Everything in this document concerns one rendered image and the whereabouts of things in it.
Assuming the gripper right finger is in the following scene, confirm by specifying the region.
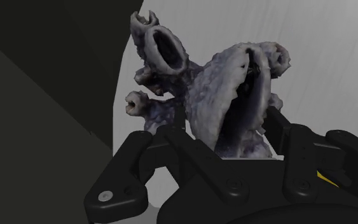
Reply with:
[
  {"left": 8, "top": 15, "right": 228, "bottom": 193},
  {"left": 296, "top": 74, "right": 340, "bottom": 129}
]
[{"left": 263, "top": 106, "right": 358, "bottom": 209}]

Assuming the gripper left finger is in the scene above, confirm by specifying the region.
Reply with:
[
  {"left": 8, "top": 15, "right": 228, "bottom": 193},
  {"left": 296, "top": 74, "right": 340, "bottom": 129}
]
[{"left": 83, "top": 104, "right": 251, "bottom": 224}]

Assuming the grey anatomical heart model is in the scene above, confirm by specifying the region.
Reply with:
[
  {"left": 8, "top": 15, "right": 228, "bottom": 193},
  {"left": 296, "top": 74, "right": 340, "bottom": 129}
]
[{"left": 125, "top": 10, "right": 292, "bottom": 159}]

